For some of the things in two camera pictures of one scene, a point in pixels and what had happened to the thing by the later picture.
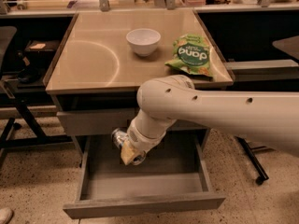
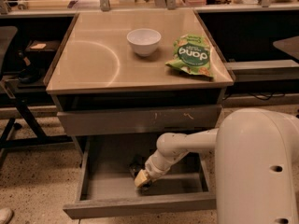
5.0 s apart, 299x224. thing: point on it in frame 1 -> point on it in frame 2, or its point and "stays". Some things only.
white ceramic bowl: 144,40 stays
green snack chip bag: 191,53 stays
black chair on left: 19,129 stays
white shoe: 6,215 stays
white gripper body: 139,139 -> 151,170
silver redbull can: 118,136 -> 135,168
